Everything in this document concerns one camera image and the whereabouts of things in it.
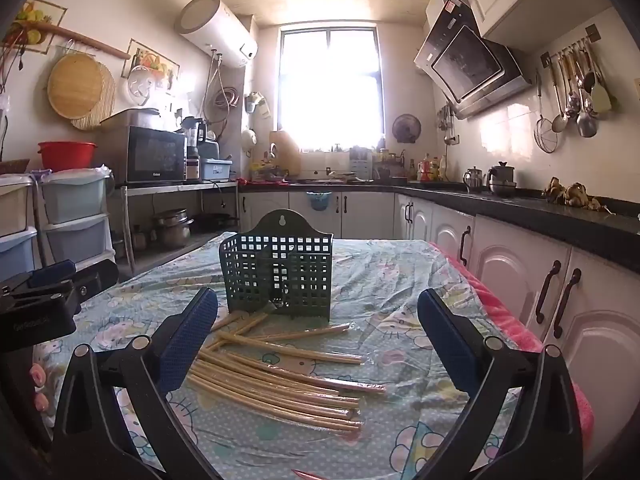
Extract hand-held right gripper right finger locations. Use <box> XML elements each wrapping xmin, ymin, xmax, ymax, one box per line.
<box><xmin>416</xmin><ymin>287</ymin><xmax>586</xmax><ymax>480</ymax></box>

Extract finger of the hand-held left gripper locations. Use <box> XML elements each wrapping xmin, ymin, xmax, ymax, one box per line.
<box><xmin>27</xmin><ymin>259</ymin><xmax>77</xmax><ymax>289</ymax></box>
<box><xmin>72</xmin><ymin>259</ymin><xmax>120</xmax><ymax>307</ymax></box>

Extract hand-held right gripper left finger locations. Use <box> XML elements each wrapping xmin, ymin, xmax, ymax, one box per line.
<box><xmin>50</xmin><ymin>286</ymin><xmax>221</xmax><ymax>480</ymax></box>

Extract pile of wooden chopsticks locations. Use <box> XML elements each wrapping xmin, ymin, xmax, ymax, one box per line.
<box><xmin>186</xmin><ymin>310</ymin><xmax>388</xmax><ymax>433</ymax></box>

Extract green plastic utensil basket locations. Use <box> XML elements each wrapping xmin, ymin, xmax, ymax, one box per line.
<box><xmin>219</xmin><ymin>208</ymin><xmax>335</xmax><ymax>322</ymax></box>

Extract person's left hand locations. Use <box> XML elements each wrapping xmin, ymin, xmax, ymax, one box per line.
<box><xmin>27</xmin><ymin>362</ymin><xmax>52</xmax><ymax>413</ymax></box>

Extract white plastic drawer unit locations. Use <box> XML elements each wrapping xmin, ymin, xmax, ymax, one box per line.
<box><xmin>0</xmin><ymin>175</ymin><xmax>40</xmax><ymax>281</ymax></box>

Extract pink blanket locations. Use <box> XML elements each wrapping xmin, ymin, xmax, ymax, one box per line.
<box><xmin>427</xmin><ymin>242</ymin><xmax>596</xmax><ymax>441</ymax></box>

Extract grey plastic drawer unit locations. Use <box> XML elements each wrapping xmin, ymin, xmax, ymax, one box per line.
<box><xmin>37</xmin><ymin>167</ymin><xmax>115</xmax><ymax>266</ymax></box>

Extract printed cartoon tablecloth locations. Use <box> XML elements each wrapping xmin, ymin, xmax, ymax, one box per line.
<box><xmin>30</xmin><ymin>232</ymin><xmax>531</xmax><ymax>480</ymax></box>

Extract white kitchen base cabinets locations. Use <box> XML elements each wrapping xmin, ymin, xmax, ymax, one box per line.
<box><xmin>239</xmin><ymin>190</ymin><xmax>640</xmax><ymax>461</ymax></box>

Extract stacked steel pots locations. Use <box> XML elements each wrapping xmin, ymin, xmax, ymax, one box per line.
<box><xmin>152</xmin><ymin>209</ymin><xmax>196</xmax><ymax>248</ymax></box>

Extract metal shelf rack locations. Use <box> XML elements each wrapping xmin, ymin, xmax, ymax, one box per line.
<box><xmin>112</xmin><ymin>180</ymin><xmax>241</xmax><ymax>276</ymax></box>

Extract red plastic basin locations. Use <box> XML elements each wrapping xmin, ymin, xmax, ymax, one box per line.
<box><xmin>37</xmin><ymin>141</ymin><xmax>98</xmax><ymax>172</ymax></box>

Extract black frying pan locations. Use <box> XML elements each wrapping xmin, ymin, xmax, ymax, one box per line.
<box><xmin>192</xmin><ymin>212</ymin><xmax>238</xmax><ymax>231</ymax></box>

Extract black microwave oven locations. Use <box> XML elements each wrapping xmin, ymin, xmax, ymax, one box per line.
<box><xmin>97</xmin><ymin>125</ymin><xmax>188</xmax><ymax>186</ymax></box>

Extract black kitchen countertop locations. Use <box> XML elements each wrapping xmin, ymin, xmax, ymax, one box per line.
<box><xmin>237</xmin><ymin>177</ymin><xmax>640</xmax><ymax>273</ymax></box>

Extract steel kettle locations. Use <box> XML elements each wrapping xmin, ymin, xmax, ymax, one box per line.
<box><xmin>462</xmin><ymin>166</ymin><xmax>488</xmax><ymax>193</ymax></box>

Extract black blender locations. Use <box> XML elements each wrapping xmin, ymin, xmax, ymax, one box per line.
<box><xmin>181</xmin><ymin>116</ymin><xmax>208</xmax><ymax>181</ymax></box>

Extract group of condiment bottles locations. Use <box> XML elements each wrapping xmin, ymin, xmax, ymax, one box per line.
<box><xmin>417</xmin><ymin>154</ymin><xmax>448</xmax><ymax>182</ymax></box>

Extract pale straw woven mat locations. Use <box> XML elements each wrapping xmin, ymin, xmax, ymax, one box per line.
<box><xmin>70</xmin><ymin>60</ymin><xmax>117</xmax><ymax>132</ymax></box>

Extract round woven bamboo tray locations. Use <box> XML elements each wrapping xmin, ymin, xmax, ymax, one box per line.
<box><xmin>47</xmin><ymin>52</ymin><xmax>103</xmax><ymax>121</ymax></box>

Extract ginger roots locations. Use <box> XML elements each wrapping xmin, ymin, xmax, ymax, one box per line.
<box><xmin>544</xmin><ymin>176</ymin><xmax>603</xmax><ymax>210</ymax></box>

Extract white plastic steamer rack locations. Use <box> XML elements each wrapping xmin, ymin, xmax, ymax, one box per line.
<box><xmin>127</xmin><ymin>67</ymin><xmax>154</xmax><ymax>107</ymax></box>

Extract small drawer organizer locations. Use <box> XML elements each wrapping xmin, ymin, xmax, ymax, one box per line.
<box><xmin>349</xmin><ymin>146</ymin><xmax>373</xmax><ymax>178</ymax></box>

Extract wooden cutting board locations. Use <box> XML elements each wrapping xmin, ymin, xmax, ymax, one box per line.
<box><xmin>269</xmin><ymin>130</ymin><xmax>302</xmax><ymax>176</ymax></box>

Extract small hanging utensil set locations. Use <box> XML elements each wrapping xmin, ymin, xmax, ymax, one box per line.
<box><xmin>437</xmin><ymin>105</ymin><xmax>457</xmax><ymax>143</ymax></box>

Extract wooden rolling pin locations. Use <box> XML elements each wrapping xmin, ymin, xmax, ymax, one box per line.
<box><xmin>30</xmin><ymin>22</ymin><xmax>132</xmax><ymax>60</ymax></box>

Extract steel ladle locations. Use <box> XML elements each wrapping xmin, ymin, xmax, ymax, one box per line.
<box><xmin>550</xmin><ymin>52</ymin><xmax>571</xmax><ymax>133</ymax></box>

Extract white water heater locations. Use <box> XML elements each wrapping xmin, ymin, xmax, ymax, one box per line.
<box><xmin>174</xmin><ymin>0</ymin><xmax>258</xmax><ymax>68</ymax></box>

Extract kitchen window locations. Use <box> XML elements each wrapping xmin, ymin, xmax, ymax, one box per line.
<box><xmin>277</xmin><ymin>25</ymin><xmax>386</xmax><ymax>153</ymax></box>

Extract black range hood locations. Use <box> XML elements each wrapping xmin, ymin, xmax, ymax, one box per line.
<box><xmin>414</xmin><ymin>0</ymin><xmax>533</xmax><ymax>121</ymax></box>

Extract green spatula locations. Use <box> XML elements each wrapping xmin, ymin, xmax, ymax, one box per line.
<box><xmin>582</xmin><ymin>37</ymin><xmax>613</xmax><ymax>115</ymax></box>

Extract small wall fan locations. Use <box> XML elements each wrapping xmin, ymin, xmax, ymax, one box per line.
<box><xmin>392</xmin><ymin>114</ymin><xmax>422</xmax><ymax>144</ymax></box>

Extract coiled hoses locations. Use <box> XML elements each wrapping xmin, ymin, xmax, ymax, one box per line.
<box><xmin>197</xmin><ymin>50</ymin><xmax>242</xmax><ymax>123</ymax></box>

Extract fruit wall picture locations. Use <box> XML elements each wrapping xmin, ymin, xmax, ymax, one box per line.
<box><xmin>126</xmin><ymin>38</ymin><xmax>181</xmax><ymax>91</ymax></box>
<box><xmin>10</xmin><ymin>0</ymin><xmax>68</xmax><ymax>56</ymax></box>

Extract wire mesh strainer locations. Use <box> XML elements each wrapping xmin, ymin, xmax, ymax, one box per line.
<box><xmin>533</xmin><ymin>71</ymin><xmax>556</xmax><ymax>153</ymax></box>

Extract utensil hanging rail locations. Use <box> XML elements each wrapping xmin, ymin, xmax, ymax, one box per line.
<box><xmin>540</xmin><ymin>24</ymin><xmax>601</xmax><ymax>68</ymax></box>

